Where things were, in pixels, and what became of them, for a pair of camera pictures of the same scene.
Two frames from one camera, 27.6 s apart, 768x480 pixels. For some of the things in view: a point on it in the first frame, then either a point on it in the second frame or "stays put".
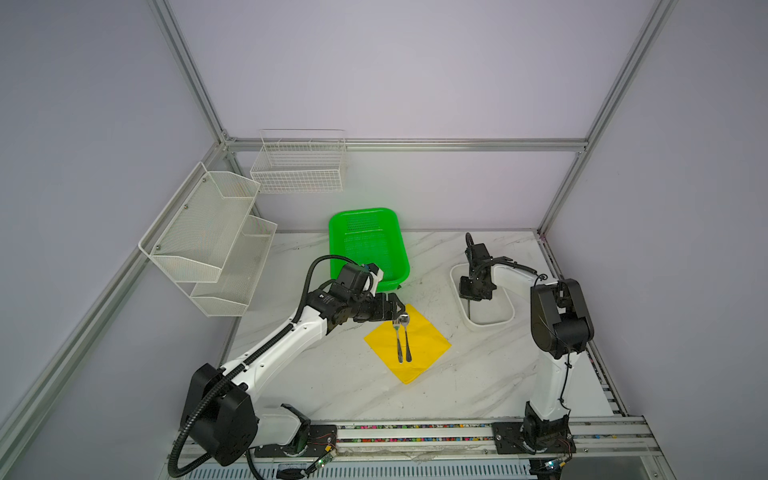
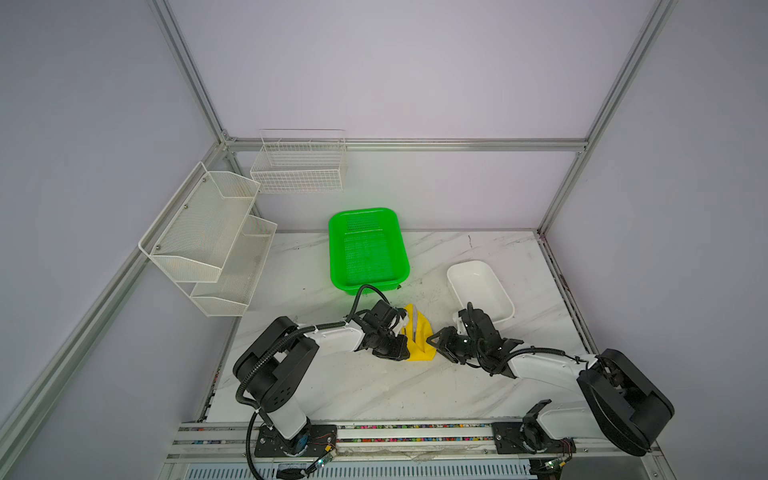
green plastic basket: [368, 236] stays put
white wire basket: [300, 160] stays put
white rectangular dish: [495, 312] stays put
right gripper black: [464, 293] → [445, 347]
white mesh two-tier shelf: [208, 240] stays put
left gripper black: [380, 312] → [398, 353]
